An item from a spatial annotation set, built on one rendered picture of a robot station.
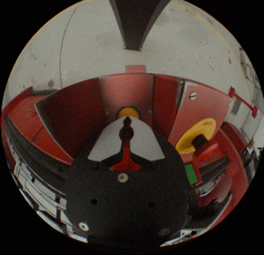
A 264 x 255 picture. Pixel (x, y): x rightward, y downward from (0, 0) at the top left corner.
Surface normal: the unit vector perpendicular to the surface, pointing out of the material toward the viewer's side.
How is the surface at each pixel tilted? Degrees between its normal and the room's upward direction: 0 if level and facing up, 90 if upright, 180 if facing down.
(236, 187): 90
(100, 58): 0
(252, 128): 90
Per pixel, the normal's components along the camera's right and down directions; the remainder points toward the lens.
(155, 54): 0.03, 0.60
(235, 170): -0.97, -0.17
